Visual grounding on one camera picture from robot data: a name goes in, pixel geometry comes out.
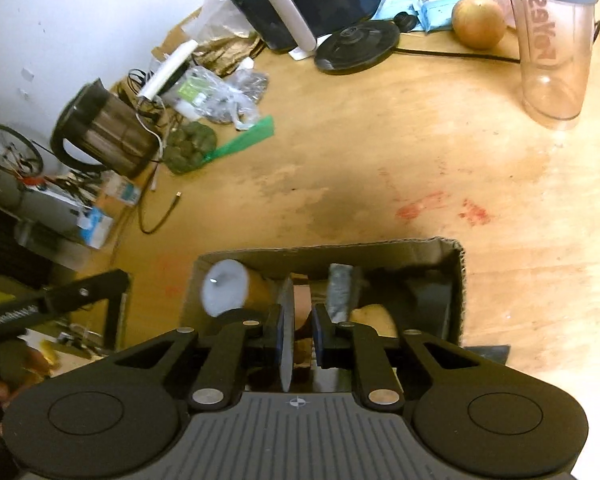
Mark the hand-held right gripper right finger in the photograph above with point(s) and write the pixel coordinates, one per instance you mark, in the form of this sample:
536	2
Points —
317	335

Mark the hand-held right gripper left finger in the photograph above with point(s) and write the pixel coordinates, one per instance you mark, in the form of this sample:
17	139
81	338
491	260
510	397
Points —
279	335

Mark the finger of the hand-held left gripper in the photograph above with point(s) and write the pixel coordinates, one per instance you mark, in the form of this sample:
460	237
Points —
55	302

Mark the amber tape roll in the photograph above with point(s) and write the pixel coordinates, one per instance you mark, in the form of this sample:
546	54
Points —
286	330

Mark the silver foil packet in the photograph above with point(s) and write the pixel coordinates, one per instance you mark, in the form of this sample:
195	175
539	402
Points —
341	290

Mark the tan silicone case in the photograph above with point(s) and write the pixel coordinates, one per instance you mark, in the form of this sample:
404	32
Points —
375	320

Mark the cotton swab pack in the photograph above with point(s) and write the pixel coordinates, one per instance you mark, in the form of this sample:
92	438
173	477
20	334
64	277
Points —
225	287

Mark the brown cardboard box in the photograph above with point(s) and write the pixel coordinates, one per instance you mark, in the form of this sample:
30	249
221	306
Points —
330	255

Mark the blue tissue box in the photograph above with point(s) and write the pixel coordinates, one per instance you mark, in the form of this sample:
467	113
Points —
96	227

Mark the bicycle wheel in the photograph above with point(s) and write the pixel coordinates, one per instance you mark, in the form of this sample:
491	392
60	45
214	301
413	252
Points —
10	152

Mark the steel electric kettle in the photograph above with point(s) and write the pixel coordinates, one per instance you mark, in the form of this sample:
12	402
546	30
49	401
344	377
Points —
110	130

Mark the green net bag of chestnuts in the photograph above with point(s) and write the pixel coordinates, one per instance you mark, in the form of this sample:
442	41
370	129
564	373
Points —
190	142

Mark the clear bag of seeds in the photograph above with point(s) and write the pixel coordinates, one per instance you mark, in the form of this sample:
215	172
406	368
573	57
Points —
240	95

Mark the white power bank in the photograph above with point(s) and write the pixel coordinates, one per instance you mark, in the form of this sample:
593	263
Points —
167	70

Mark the brown paper bag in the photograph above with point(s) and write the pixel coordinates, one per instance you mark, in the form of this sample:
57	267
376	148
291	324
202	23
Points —
230	55

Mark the black kettle base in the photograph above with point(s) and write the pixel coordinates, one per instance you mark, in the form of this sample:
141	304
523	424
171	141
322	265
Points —
355	50

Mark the torn cardboard sheet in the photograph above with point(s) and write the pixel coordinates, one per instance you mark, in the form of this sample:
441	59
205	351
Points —
172	35

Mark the large crumpled plastic bag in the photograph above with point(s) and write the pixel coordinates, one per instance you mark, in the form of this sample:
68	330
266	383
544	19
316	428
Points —
220	10

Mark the blue wet wipes pack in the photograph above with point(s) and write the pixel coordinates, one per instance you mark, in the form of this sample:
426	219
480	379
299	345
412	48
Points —
395	5
437	15

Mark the yellow-red apple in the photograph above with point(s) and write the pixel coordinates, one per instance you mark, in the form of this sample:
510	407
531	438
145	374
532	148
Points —
479	22

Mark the clear shaker bottle grey lid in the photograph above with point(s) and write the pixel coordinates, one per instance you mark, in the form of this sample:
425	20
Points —
555	50

